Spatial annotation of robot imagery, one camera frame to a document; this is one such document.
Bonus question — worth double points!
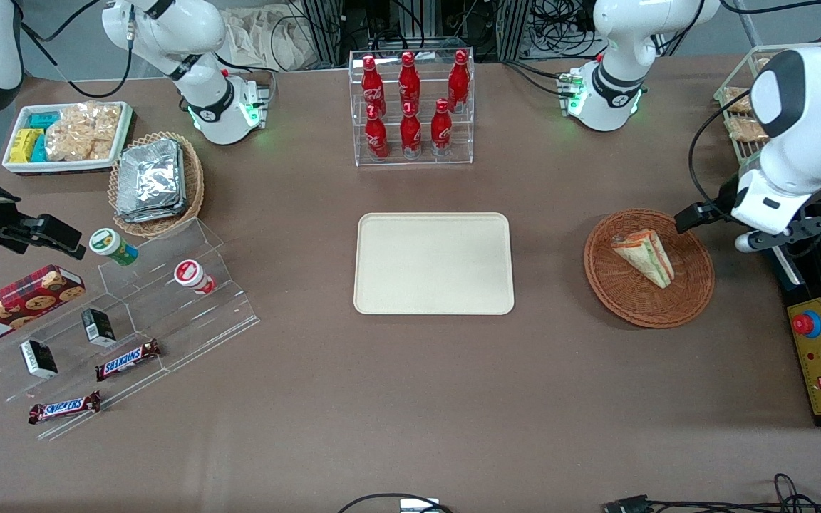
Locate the triangular sandwich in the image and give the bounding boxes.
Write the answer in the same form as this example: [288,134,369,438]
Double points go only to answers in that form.
[611,229,676,290]

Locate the white rectangular snack tray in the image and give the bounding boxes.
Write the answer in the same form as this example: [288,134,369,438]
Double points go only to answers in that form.
[1,101,134,175]

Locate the brown wicker basket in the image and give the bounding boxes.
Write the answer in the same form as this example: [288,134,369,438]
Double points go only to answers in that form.
[584,207,716,329]

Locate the light tan wicker basket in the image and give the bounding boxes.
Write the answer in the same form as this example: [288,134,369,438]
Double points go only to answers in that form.
[108,131,205,239]

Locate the beige plastic tray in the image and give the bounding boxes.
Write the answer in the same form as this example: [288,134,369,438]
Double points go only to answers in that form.
[353,212,516,316]

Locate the red tartan cookie box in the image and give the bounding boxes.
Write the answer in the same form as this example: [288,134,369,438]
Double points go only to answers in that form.
[0,264,87,352]

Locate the green lid snack cup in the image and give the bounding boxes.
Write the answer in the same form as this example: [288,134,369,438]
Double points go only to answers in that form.
[89,227,139,267]

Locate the yellow snack packet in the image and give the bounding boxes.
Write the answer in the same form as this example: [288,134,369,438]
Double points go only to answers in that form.
[9,128,43,164]

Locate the clear bag of snacks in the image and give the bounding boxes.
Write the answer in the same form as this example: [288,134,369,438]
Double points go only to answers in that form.
[727,115,770,144]
[722,86,754,115]

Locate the small black box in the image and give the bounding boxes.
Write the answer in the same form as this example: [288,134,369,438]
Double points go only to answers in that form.
[81,307,118,348]
[19,338,59,380]

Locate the clear bag of crackers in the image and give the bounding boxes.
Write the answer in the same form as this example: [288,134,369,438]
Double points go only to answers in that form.
[45,101,123,162]

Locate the silver foil packet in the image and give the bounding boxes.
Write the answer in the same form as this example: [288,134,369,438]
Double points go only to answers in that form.
[118,138,185,209]
[116,198,188,224]

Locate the brown Snickers bar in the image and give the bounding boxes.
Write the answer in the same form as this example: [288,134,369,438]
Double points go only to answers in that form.
[94,338,162,383]
[28,390,102,426]

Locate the red lid snack cup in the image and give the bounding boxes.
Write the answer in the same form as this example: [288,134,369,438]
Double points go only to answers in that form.
[173,259,216,296]

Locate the black control box yellow panel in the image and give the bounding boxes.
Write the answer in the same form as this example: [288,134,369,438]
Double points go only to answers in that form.
[773,199,821,429]

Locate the clear acrylic step display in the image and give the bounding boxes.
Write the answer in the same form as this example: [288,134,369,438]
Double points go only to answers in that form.
[0,217,261,441]

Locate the red cola bottle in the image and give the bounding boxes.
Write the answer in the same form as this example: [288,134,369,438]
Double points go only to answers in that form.
[398,51,422,115]
[448,49,471,114]
[365,105,390,162]
[430,98,453,157]
[361,55,387,119]
[400,101,423,160]

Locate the clear acrylic bottle rack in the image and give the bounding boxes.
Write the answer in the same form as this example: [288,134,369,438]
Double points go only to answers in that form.
[349,48,475,167]

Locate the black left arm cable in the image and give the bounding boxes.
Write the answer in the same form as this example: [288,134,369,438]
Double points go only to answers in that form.
[689,88,755,223]

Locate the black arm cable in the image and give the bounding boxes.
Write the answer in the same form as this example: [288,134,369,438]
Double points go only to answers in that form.
[689,88,755,223]
[20,0,135,100]

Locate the white wire rack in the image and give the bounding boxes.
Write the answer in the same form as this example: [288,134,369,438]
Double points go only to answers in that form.
[713,43,821,169]

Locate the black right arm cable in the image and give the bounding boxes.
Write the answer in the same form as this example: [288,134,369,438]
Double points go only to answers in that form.
[20,0,135,100]

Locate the black cable tangle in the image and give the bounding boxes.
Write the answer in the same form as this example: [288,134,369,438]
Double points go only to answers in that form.
[530,0,606,60]

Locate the aluminium frame post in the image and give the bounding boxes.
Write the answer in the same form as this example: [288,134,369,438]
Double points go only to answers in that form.
[301,0,344,67]
[497,0,532,62]

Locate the black cable with connector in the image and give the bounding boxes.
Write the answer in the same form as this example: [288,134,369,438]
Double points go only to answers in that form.
[604,473,821,513]

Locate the black cable loop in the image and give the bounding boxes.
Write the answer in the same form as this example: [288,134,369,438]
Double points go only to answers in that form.
[337,492,455,513]

